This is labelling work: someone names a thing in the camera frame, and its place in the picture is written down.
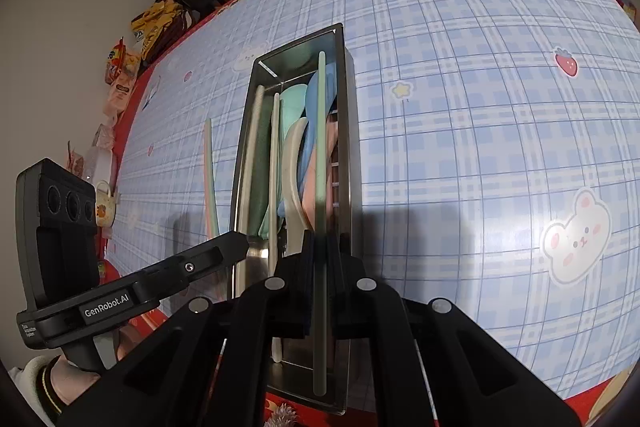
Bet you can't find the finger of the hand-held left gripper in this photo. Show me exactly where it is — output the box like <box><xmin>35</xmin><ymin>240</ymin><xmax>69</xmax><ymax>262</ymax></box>
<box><xmin>144</xmin><ymin>231</ymin><xmax>250</xmax><ymax>304</ymax></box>

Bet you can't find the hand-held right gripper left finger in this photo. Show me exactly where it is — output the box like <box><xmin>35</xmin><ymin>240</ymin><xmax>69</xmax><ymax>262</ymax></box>
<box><xmin>57</xmin><ymin>231</ymin><xmax>316</xmax><ymax>427</ymax></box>

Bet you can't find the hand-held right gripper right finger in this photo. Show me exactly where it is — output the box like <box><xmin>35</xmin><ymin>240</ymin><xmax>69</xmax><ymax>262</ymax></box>
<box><xmin>327</xmin><ymin>234</ymin><xmax>583</xmax><ymax>427</ymax></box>

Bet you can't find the pink spoon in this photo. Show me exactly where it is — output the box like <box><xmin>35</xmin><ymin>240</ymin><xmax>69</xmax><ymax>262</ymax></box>
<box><xmin>300</xmin><ymin>117</ymin><xmax>346</xmax><ymax>233</ymax></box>

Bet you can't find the beige spoon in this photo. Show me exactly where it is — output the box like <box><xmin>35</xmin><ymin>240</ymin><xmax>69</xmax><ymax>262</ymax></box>
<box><xmin>275</xmin><ymin>117</ymin><xmax>313</xmax><ymax>258</ymax></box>

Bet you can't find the pink chopstick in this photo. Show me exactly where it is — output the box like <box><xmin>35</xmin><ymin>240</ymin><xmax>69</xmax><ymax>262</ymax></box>
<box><xmin>202</xmin><ymin>117</ymin><xmax>221</xmax><ymax>240</ymax></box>

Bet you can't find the blue spoon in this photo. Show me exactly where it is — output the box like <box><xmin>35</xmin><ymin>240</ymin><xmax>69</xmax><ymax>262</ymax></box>
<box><xmin>295</xmin><ymin>62</ymin><xmax>341</xmax><ymax>228</ymax></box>

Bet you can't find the green spoon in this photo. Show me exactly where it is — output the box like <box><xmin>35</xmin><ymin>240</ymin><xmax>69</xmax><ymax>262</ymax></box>
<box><xmin>277</xmin><ymin>83</ymin><xmax>311</xmax><ymax>142</ymax></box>

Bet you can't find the stainless steel utensil tray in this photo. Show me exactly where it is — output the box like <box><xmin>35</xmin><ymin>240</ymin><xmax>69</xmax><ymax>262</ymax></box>
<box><xmin>229</xmin><ymin>23</ymin><xmax>360</xmax><ymax>417</ymax></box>

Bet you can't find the person's left forearm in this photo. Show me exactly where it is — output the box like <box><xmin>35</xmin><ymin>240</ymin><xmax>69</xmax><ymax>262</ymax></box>
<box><xmin>7</xmin><ymin>353</ymin><xmax>63</xmax><ymax>427</ymax></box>

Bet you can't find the person's left hand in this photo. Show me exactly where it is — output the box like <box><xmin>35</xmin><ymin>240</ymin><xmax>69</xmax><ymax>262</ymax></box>
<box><xmin>51</xmin><ymin>321</ymin><xmax>152</xmax><ymax>409</ymax></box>

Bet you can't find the yellow rim white mug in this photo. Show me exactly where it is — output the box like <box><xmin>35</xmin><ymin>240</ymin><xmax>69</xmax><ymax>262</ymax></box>
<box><xmin>94</xmin><ymin>180</ymin><xmax>121</xmax><ymax>228</ymax></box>

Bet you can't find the red label snack jar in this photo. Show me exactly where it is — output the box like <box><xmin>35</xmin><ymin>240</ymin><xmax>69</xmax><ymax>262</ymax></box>
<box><xmin>65</xmin><ymin>142</ymin><xmax>93</xmax><ymax>180</ymax></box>

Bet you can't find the pink snack bag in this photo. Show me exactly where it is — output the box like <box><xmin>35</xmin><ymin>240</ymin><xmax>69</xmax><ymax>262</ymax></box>
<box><xmin>102</xmin><ymin>77</ymin><xmax>138</xmax><ymax>118</ymax></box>

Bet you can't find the blue plaid table mat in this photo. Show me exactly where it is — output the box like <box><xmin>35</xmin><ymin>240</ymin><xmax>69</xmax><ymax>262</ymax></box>
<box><xmin>102</xmin><ymin>0</ymin><xmax>640</xmax><ymax>403</ymax></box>

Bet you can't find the orange snack bag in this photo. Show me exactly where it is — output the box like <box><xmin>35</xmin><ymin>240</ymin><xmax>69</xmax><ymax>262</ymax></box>
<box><xmin>104</xmin><ymin>38</ymin><xmax>128</xmax><ymax>82</ymax></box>

